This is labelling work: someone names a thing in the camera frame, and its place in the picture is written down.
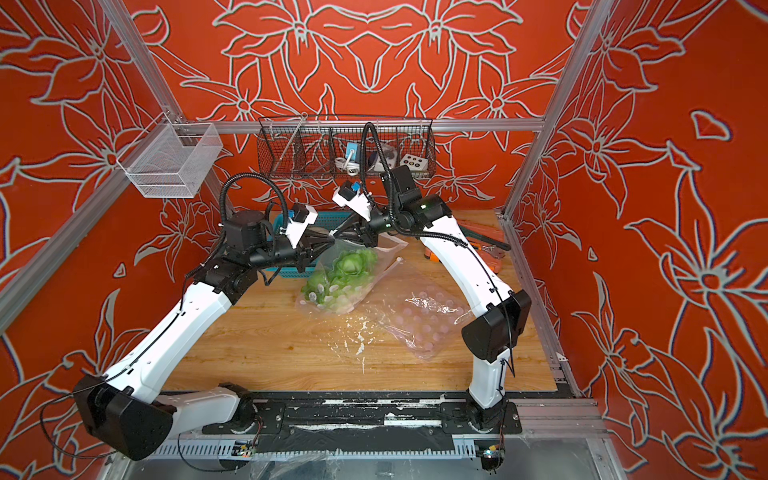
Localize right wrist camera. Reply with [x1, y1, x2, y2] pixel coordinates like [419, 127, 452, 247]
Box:
[332, 181, 372, 221]

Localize chinese cabbage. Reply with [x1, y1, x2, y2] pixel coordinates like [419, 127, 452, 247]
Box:
[299, 269, 353, 314]
[329, 249, 379, 287]

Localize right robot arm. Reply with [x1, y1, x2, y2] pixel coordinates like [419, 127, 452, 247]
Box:
[333, 167, 531, 432]

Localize clear mesh wall bin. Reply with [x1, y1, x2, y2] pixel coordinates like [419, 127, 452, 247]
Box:
[118, 123, 223, 199]

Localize orange tool case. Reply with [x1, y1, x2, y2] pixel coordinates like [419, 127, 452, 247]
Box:
[457, 219, 511, 274]

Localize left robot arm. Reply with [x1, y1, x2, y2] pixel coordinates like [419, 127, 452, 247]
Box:
[73, 204, 331, 460]

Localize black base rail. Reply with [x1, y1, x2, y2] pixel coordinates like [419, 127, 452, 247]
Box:
[202, 392, 522, 458]

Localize clear zipper bag pink dots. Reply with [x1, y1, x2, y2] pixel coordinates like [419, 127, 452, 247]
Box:
[295, 234, 408, 316]

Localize teal plastic basket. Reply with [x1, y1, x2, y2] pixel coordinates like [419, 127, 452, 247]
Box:
[264, 211, 351, 279]

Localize white socket cube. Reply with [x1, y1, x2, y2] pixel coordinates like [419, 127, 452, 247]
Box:
[399, 154, 429, 177]

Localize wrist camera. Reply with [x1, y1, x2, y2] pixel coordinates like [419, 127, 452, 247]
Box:
[332, 181, 372, 221]
[285, 203, 318, 248]

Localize black wire wall basket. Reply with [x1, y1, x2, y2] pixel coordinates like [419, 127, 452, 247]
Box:
[257, 114, 436, 180]

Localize chinese cabbage front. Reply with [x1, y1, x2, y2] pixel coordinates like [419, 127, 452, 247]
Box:
[329, 249, 379, 287]

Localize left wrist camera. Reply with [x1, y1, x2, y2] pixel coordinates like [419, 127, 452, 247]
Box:
[285, 203, 318, 248]

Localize white cable with blue box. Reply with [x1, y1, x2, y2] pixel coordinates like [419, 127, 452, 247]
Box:
[333, 141, 365, 178]

